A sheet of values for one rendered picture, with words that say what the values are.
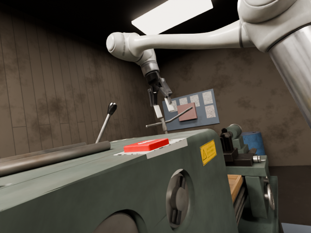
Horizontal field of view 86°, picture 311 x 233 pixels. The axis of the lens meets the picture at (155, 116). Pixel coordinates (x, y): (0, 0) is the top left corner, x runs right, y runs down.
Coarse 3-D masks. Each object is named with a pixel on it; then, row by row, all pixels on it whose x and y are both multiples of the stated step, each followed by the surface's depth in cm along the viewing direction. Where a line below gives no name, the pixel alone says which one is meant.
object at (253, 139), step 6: (246, 132) 351; (252, 132) 336; (258, 132) 322; (246, 138) 313; (252, 138) 310; (258, 138) 312; (252, 144) 310; (258, 144) 310; (258, 150) 309; (264, 150) 318
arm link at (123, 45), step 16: (208, 32) 67; (224, 32) 62; (240, 32) 58; (112, 48) 70; (128, 48) 71; (144, 48) 71; (160, 48) 70; (176, 48) 70; (192, 48) 70; (208, 48) 69
